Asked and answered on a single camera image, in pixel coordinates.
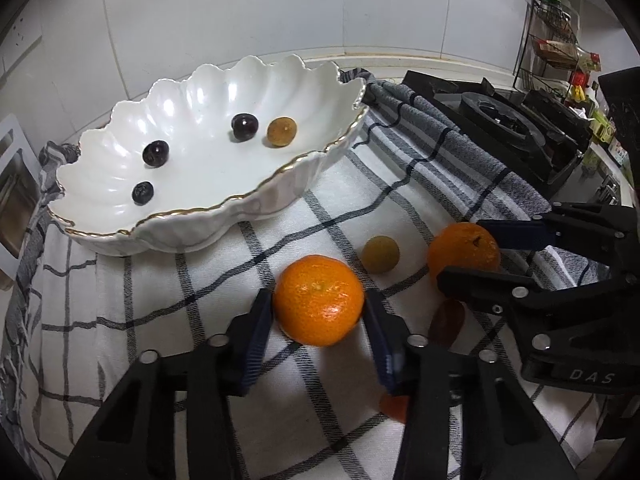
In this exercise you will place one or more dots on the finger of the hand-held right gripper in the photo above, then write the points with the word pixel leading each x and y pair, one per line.
pixel 520 234
pixel 480 285

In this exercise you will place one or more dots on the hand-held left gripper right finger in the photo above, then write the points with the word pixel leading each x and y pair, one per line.
pixel 382 342

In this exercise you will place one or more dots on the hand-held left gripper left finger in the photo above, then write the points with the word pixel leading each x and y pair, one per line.
pixel 255 345

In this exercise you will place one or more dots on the orange mandarin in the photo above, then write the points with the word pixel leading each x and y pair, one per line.
pixel 462 252
pixel 318 300

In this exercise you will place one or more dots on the red cherry tomato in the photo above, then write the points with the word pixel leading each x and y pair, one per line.
pixel 395 408
pixel 446 322

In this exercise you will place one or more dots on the brown longan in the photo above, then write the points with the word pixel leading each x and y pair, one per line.
pixel 281 131
pixel 380 254

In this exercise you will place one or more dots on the white scalloped bowl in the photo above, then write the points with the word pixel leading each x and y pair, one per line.
pixel 210 180

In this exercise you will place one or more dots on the blueberry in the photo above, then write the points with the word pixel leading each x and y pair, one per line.
pixel 142 192

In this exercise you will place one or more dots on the dark cherry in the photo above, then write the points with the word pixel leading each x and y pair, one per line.
pixel 155 153
pixel 244 126

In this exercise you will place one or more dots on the checkered white cloth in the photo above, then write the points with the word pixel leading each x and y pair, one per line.
pixel 165 320

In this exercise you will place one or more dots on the gas stove burner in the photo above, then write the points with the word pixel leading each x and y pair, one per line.
pixel 500 115

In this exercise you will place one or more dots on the green container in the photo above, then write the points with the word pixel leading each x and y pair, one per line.
pixel 602 127

